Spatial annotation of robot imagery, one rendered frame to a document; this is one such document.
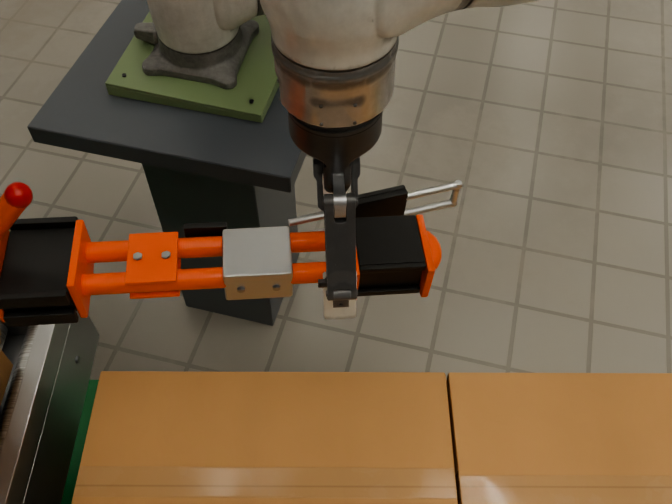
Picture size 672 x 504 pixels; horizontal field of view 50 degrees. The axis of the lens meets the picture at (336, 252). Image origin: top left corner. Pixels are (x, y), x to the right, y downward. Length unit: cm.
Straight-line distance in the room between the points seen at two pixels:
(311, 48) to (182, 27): 85
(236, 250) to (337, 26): 33
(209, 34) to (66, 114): 31
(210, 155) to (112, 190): 106
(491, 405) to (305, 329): 79
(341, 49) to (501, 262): 165
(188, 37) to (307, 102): 83
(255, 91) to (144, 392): 57
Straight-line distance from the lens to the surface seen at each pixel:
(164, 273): 73
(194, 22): 131
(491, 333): 196
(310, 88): 51
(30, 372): 127
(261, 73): 139
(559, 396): 128
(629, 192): 238
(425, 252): 73
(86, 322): 145
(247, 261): 73
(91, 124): 139
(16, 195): 68
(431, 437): 121
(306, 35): 47
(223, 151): 129
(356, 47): 48
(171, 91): 138
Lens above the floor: 165
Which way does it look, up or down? 53 degrees down
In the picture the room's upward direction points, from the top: straight up
